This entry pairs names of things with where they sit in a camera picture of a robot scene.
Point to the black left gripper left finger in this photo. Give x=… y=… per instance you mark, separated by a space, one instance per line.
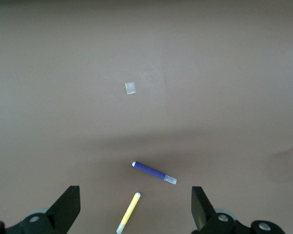
x=63 y=209

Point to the small square tape piece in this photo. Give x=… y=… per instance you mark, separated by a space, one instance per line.
x=130 y=88

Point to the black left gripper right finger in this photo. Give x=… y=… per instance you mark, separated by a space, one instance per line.
x=202 y=212

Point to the blue marker pen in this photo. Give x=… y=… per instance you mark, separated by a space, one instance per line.
x=151 y=170

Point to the yellow marker pen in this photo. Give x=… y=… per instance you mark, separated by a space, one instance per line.
x=130 y=212

